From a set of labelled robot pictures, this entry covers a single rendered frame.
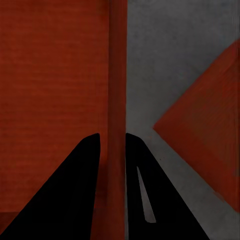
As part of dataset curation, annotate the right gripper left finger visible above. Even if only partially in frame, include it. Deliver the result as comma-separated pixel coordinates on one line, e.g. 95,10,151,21
0,133,101,240

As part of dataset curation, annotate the storage box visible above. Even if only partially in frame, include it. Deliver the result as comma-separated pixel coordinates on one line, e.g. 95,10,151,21
153,39,240,214
0,0,128,240

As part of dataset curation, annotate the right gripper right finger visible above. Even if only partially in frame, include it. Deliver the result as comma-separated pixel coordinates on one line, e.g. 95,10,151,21
125,133,210,240

